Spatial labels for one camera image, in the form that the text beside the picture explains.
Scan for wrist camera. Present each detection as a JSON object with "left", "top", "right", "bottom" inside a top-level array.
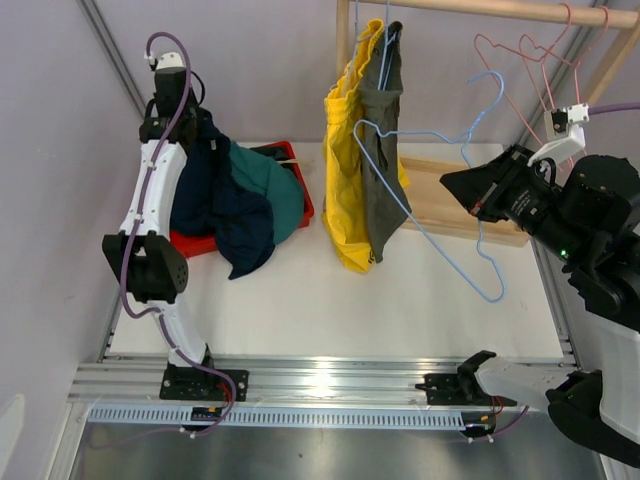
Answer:
[
  {"left": 527, "top": 103, "right": 590, "bottom": 167},
  {"left": 144, "top": 51, "right": 186, "bottom": 72}
]

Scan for olive green shorts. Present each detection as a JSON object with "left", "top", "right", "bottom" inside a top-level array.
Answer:
[{"left": 358, "top": 21, "right": 411, "bottom": 263}]

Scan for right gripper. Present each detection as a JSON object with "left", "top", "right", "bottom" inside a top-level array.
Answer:
[{"left": 439, "top": 140, "right": 586, "bottom": 262}]

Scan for blue hanger of navy shorts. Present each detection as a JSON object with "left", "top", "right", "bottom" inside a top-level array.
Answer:
[{"left": 352, "top": 70, "right": 507, "bottom": 304}]

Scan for yellow shorts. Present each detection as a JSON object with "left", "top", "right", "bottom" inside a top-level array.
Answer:
[{"left": 323, "top": 19, "right": 409, "bottom": 273}]

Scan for aluminium rail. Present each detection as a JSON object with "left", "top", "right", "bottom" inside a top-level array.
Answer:
[{"left": 68, "top": 356, "right": 457, "bottom": 410}]

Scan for wooden clothes rack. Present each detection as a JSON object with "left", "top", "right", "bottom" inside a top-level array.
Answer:
[{"left": 334, "top": 0, "right": 640, "bottom": 249}]

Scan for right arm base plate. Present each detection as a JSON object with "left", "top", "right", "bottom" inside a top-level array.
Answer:
[{"left": 414, "top": 373, "right": 517, "bottom": 407}]

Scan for teal green shorts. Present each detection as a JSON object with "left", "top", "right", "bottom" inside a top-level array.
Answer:
[{"left": 229, "top": 141, "right": 304, "bottom": 245}]

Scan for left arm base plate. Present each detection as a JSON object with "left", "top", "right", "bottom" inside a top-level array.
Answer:
[{"left": 159, "top": 364, "right": 231, "bottom": 402}]

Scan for red plastic bin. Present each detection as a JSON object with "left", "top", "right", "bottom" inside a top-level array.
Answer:
[{"left": 170, "top": 141, "right": 315, "bottom": 259}]

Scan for pink hanger of teal shorts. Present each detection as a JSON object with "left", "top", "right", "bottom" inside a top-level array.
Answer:
[{"left": 473, "top": 2, "right": 584, "bottom": 174}]

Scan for blue hanger of yellow shorts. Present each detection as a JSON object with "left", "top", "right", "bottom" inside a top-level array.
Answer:
[{"left": 328, "top": 1, "right": 382, "bottom": 99}]

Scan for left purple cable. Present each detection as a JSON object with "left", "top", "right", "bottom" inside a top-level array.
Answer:
[{"left": 84, "top": 32, "right": 236, "bottom": 451}]

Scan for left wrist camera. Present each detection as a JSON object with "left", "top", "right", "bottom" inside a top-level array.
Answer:
[{"left": 144, "top": 51, "right": 186, "bottom": 72}]

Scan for navy blue shorts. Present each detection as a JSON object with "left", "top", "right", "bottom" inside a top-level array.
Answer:
[{"left": 170, "top": 112, "right": 275, "bottom": 280}]

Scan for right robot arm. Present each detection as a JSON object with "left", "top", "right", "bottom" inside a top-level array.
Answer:
[{"left": 441, "top": 145, "right": 639, "bottom": 467}]

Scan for blue hanger of olive shorts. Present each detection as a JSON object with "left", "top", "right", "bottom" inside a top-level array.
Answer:
[{"left": 377, "top": 0, "right": 402, "bottom": 91}]

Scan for purple cable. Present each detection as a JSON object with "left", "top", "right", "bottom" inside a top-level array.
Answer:
[
  {"left": 84, "top": 32, "right": 236, "bottom": 451},
  {"left": 449, "top": 102, "right": 640, "bottom": 446}
]

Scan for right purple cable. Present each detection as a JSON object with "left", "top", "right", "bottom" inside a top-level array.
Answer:
[{"left": 449, "top": 102, "right": 640, "bottom": 446}]

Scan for slotted cable duct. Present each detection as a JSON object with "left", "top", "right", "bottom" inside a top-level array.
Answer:
[{"left": 87, "top": 404, "right": 465, "bottom": 431}]

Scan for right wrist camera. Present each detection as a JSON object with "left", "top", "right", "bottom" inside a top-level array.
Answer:
[{"left": 527, "top": 103, "right": 590, "bottom": 167}]

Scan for dark grey shorts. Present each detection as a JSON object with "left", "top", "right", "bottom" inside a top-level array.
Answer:
[{"left": 250, "top": 145, "right": 292, "bottom": 164}]

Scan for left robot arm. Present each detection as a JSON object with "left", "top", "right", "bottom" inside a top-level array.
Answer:
[{"left": 102, "top": 67, "right": 217, "bottom": 400}]

